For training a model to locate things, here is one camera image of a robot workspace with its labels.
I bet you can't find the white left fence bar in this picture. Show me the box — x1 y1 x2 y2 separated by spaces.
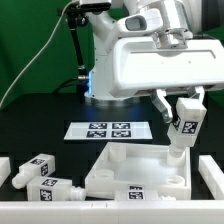
0 157 11 187

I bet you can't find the white right fence bar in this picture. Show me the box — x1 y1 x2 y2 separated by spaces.
198 155 224 200

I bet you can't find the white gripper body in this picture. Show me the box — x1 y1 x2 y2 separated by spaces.
109 37 224 98

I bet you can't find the grey cable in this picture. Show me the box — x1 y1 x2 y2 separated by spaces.
0 0 80 108

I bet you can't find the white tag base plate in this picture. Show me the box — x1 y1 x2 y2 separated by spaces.
64 122 152 141

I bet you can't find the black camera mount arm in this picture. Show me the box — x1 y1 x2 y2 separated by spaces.
65 2 88 80

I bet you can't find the white front fence bar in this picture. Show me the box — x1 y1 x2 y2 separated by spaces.
0 200 224 224

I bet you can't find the white square tabletop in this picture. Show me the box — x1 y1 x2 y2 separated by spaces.
85 142 191 200

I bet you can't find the white fence bar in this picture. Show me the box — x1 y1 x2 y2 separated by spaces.
0 157 11 187
0 200 224 224
198 155 224 200

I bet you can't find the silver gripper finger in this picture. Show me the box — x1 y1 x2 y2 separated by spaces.
187 86 205 103
151 89 173 124

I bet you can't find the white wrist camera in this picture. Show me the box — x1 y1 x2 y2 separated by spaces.
124 8 163 35

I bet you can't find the black camera on mount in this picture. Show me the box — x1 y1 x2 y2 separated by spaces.
79 0 112 12

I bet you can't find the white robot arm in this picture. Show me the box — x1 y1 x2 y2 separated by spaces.
86 0 224 123

